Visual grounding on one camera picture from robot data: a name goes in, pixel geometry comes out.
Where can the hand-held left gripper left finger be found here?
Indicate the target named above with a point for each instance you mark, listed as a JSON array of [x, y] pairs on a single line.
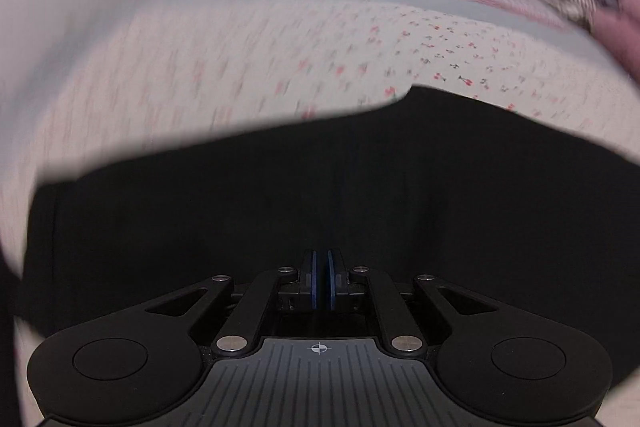
[[312, 279]]

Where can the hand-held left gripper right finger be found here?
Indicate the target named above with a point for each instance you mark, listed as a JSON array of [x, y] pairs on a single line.
[[331, 279]]

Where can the black pants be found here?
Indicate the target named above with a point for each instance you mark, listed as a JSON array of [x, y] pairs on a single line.
[[320, 187]]

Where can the cherry print bed sheet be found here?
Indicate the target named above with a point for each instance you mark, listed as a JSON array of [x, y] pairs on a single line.
[[200, 72]]

